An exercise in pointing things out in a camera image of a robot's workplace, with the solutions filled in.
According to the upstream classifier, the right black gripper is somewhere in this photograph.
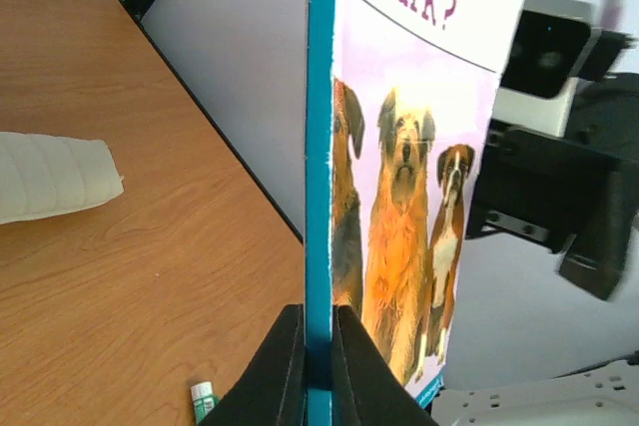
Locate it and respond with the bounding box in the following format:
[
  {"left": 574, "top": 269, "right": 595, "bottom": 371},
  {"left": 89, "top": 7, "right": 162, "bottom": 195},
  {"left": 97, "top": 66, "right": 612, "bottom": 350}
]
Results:
[{"left": 465, "top": 74, "right": 638, "bottom": 300}]

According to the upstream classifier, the purple dog picture book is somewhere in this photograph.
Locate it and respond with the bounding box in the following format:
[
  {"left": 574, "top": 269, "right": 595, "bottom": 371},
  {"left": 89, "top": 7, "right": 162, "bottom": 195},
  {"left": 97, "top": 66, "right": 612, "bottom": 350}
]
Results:
[{"left": 305, "top": 0, "right": 523, "bottom": 425}]

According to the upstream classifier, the cream quilted pencil case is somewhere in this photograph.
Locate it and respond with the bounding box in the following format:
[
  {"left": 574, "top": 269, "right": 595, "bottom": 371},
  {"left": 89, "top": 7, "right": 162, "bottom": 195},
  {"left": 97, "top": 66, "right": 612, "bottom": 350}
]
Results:
[{"left": 1, "top": 132, "right": 124, "bottom": 224}]

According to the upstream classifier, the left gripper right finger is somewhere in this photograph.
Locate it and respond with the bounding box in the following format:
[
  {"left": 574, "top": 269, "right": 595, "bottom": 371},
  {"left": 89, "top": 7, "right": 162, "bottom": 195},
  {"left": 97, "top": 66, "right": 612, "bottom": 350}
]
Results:
[{"left": 330, "top": 306, "right": 436, "bottom": 426}]

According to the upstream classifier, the white glue stick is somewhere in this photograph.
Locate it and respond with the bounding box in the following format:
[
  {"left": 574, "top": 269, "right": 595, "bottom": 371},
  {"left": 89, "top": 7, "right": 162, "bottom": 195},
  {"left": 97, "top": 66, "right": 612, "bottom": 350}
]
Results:
[{"left": 190, "top": 381, "right": 219, "bottom": 425}]

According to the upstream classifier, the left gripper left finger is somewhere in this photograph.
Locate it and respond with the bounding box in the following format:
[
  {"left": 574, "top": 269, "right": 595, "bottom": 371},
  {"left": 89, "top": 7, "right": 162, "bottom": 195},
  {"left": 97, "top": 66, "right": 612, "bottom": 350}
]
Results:
[{"left": 201, "top": 304, "right": 306, "bottom": 426}]

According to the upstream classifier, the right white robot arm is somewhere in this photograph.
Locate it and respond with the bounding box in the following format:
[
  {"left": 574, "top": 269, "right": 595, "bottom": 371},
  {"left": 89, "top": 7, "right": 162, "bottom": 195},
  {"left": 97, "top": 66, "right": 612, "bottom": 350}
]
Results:
[{"left": 431, "top": 73, "right": 638, "bottom": 425}]

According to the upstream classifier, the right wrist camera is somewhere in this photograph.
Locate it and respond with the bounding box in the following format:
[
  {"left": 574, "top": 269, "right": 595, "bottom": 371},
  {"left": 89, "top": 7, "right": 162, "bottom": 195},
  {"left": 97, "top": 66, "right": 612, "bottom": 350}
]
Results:
[{"left": 492, "top": 0, "right": 601, "bottom": 138}]

